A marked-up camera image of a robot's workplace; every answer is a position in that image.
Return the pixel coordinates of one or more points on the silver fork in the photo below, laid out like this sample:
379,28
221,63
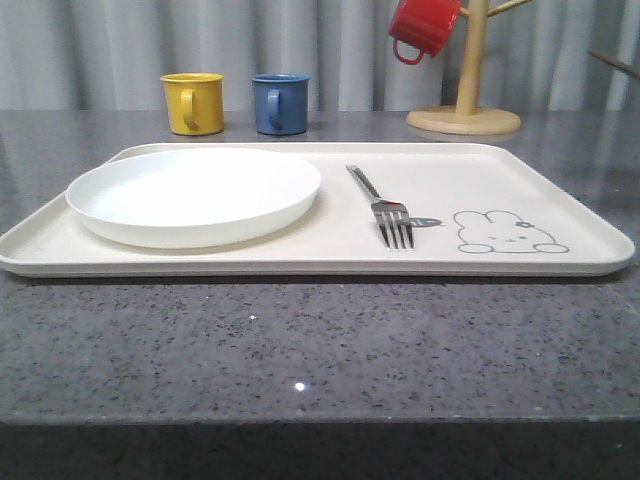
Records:
392,218

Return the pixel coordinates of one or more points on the white round plate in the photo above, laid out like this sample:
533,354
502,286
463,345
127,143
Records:
195,197

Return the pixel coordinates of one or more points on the blue enamel mug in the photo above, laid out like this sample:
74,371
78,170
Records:
280,103

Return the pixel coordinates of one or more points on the yellow enamel mug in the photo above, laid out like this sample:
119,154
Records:
194,103

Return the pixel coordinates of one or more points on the wooden mug tree stand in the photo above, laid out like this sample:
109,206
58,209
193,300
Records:
466,117

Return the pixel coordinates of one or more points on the red enamel mug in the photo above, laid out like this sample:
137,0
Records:
425,25

